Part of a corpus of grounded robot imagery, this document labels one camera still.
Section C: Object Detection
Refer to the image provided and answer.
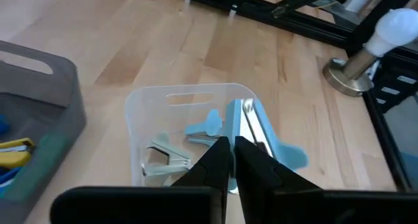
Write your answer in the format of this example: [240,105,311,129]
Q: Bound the brass lamp with white bulb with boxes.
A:
[322,7,418,98]

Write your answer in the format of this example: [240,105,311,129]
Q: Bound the clear plastic bag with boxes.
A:
[125,82,278,194]

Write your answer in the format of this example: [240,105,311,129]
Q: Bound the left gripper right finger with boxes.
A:
[234,136,418,224]

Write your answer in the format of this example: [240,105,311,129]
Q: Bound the dark grey staple remover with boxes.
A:
[140,132,193,187]

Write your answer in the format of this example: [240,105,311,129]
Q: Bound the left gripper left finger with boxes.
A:
[50,136,232,224]

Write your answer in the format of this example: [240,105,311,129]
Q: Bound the small yellow stapler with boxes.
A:
[0,137,36,169]

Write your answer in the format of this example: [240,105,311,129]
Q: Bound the smoky grey plastic bin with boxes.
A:
[0,39,88,224]

